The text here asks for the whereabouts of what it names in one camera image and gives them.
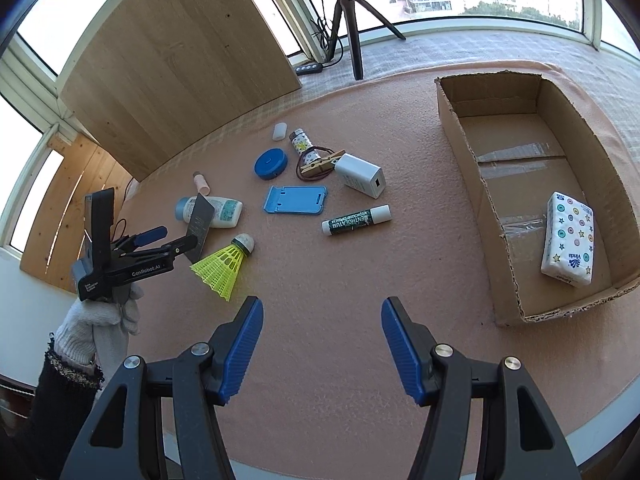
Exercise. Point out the black card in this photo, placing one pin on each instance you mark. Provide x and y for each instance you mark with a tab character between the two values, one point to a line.
201	215

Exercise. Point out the wooden clothespin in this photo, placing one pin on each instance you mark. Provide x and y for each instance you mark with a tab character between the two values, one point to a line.
320	164

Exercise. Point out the patterned tissue pack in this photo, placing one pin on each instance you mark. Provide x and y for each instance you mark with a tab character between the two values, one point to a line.
569	240

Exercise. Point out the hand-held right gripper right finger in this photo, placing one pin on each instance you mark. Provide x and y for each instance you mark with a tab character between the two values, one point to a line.
402	350

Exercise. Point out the green white lip balm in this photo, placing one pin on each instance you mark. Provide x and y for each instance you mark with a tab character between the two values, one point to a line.
355	220

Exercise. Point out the pink mat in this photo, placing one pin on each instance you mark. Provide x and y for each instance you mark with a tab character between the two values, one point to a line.
325	280

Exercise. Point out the patterned lighter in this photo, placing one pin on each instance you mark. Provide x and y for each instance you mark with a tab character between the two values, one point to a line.
303	143

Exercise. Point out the blue phone stand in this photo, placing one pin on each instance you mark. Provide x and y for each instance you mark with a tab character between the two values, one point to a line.
295	201

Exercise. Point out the blue round lid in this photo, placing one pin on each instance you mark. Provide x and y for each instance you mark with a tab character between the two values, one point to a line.
270	164

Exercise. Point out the yellow shuttlecock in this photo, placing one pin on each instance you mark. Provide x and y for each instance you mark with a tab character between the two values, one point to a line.
222	265

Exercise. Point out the person's left forearm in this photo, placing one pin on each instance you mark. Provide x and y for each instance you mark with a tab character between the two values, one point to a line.
60	400

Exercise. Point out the cardboard box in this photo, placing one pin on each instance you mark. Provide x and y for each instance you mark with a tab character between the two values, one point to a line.
505	140

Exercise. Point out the small white cap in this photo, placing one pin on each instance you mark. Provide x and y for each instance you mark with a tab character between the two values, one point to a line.
279	131

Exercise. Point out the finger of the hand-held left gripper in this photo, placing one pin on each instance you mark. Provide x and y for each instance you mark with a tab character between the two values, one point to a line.
150	234
177	247

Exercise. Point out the person's left hand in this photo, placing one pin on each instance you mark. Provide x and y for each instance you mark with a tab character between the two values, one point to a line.
95	327

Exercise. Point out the small pink tube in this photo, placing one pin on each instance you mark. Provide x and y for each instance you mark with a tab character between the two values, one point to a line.
201	182

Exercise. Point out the wooden slat panel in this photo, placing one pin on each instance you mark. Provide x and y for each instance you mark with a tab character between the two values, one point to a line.
70	195

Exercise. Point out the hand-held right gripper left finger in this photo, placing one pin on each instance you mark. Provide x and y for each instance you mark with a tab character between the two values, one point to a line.
242	350

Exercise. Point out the large wooden board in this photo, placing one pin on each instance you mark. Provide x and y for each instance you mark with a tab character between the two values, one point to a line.
175	60

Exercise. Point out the white lotion bottle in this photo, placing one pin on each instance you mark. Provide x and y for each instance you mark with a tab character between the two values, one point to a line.
227	212

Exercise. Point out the white charger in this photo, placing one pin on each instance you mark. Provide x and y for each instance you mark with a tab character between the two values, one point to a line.
357	174

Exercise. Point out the black tripod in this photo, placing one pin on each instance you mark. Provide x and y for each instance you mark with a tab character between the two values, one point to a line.
356	40

